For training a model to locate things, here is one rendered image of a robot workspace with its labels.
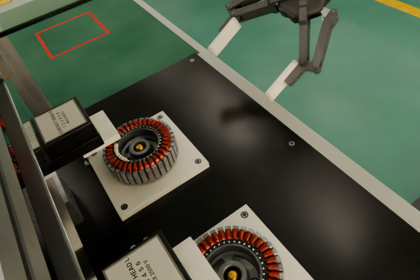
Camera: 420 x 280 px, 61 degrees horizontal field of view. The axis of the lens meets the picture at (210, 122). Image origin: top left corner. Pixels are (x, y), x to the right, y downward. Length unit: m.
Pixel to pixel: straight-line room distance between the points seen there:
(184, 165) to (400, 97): 1.43
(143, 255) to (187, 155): 0.26
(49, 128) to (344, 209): 0.39
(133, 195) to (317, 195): 0.26
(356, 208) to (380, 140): 1.14
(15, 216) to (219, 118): 0.49
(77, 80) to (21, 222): 0.69
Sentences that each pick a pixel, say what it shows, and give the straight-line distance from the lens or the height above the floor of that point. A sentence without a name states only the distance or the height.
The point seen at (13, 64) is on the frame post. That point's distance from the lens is 0.64.
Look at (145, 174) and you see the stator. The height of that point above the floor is 0.81.
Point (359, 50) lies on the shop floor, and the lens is 2.10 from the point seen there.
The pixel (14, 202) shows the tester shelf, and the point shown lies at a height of 1.09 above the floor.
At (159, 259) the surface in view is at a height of 0.92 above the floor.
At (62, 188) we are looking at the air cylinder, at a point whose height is 0.82.
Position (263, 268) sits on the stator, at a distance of 0.43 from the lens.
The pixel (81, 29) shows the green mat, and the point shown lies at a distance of 1.04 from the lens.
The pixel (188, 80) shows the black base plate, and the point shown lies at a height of 0.77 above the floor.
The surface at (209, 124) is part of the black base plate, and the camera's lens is 0.62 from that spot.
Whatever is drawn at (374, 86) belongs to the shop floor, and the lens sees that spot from 1.89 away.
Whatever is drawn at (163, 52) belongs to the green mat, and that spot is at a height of 0.75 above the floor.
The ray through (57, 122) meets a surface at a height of 0.92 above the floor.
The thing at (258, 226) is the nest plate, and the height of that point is 0.78.
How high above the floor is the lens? 1.21
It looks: 45 degrees down
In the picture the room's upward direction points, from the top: 12 degrees counter-clockwise
